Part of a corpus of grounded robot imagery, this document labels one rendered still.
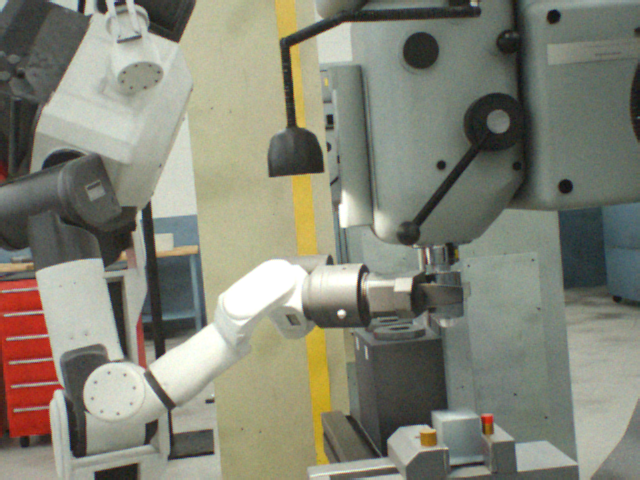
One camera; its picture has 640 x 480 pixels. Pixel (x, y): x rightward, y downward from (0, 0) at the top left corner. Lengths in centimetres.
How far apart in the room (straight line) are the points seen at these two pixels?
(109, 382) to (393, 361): 51
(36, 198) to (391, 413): 67
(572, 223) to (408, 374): 946
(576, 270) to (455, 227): 986
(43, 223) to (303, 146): 38
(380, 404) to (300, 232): 144
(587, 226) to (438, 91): 993
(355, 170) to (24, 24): 58
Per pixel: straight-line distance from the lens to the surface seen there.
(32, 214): 137
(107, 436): 179
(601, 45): 124
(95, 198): 137
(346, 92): 125
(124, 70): 138
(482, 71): 121
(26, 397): 598
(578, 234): 1106
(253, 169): 297
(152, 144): 145
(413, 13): 110
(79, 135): 143
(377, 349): 160
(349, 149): 125
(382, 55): 120
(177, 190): 1025
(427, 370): 162
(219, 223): 297
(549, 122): 121
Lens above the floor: 140
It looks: 3 degrees down
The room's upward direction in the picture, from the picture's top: 5 degrees counter-clockwise
